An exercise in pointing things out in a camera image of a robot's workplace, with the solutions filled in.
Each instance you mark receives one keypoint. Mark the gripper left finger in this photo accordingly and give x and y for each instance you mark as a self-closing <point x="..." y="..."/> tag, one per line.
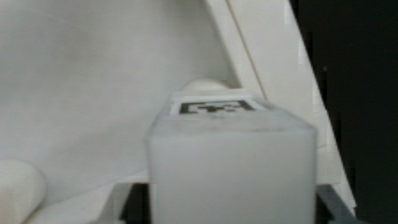
<point x="135" y="213"/>

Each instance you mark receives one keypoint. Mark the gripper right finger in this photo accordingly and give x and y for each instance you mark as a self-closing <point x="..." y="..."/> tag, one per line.
<point x="343" y="216"/>

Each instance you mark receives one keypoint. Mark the white table leg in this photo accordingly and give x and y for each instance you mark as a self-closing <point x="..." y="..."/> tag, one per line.
<point x="21" y="191"/>
<point x="231" y="159"/>

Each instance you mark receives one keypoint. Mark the white square table top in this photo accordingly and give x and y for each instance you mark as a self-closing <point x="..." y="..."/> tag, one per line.
<point x="97" y="55"/>

